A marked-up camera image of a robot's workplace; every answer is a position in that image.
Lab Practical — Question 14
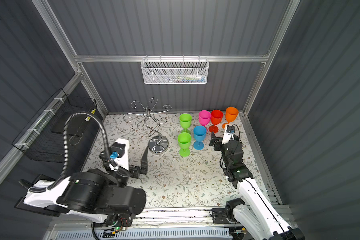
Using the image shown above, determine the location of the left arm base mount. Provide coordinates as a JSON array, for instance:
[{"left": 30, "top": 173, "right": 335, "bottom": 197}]
[{"left": 92, "top": 213, "right": 136, "bottom": 228}]

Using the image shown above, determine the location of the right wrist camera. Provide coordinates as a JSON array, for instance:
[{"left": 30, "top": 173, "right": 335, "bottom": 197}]
[{"left": 222, "top": 125, "right": 240, "bottom": 144}]

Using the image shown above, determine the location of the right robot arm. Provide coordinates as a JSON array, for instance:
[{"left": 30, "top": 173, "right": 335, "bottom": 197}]
[{"left": 210, "top": 132, "right": 305, "bottom": 240}]

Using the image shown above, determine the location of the red wine glass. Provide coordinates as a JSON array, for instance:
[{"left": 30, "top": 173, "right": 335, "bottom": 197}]
[{"left": 209, "top": 110, "right": 224, "bottom": 134}]

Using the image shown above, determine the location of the blue wine glass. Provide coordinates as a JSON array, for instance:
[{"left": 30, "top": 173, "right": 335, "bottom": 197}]
[{"left": 193, "top": 126, "right": 207, "bottom": 150}]

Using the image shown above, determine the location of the white perforated cable tray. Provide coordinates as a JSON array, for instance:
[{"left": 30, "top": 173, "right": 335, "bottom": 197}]
[{"left": 55, "top": 227, "right": 233, "bottom": 240}]

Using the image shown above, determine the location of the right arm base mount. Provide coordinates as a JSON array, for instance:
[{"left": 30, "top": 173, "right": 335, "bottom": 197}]
[{"left": 209, "top": 206, "right": 236, "bottom": 225}]

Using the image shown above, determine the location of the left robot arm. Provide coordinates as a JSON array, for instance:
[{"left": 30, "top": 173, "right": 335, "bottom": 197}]
[{"left": 14, "top": 112, "right": 147, "bottom": 226}]

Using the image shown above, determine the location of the green wine glass back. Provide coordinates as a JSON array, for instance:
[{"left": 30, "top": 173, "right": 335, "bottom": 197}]
[{"left": 178, "top": 133, "right": 192, "bottom": 157}]

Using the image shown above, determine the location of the black wire wall basket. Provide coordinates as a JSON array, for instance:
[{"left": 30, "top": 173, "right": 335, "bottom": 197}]
[{"left": 12, "top": 89, "right": 97, "bottom": 163}]

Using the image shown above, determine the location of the orange wine glass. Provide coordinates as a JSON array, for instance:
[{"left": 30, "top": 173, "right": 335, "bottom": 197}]
[{"left": 222, "top": 107, "right": 239, "bottom": 129}]

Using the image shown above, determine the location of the white wire wall basket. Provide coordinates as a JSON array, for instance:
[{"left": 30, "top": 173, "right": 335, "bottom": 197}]
[{"left": 141, "top": 59, "right": 210, "bottom": 85}]

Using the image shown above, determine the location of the pink wine glass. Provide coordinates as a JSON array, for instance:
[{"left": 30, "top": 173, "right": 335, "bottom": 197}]
[{"left": 199, "top": 110, "right": 211, "bottom": 129}]

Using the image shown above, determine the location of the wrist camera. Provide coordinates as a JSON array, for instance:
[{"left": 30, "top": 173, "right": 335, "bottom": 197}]
[
  {"left": 99, "top": 139, "right": 130, "bottom": 172},
  {"left": 222, "top": 125, "right": 240, "bottom": 144}
]

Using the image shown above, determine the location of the chrome wine glass rack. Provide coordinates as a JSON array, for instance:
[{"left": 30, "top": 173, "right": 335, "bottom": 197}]
[{"left": 123, "top": 97, "right": 172, "bottom": 155}]

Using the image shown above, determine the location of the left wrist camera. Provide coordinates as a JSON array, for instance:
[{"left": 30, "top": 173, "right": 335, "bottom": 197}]
[{"left": 99, "top": 139, "right": 130, "bottom": 172}]

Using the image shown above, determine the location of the yellow-green wine glass front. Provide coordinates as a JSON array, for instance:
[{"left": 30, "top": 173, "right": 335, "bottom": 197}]
[{"left": 179, "top": 114, "right": 192, "bottom": 134}]

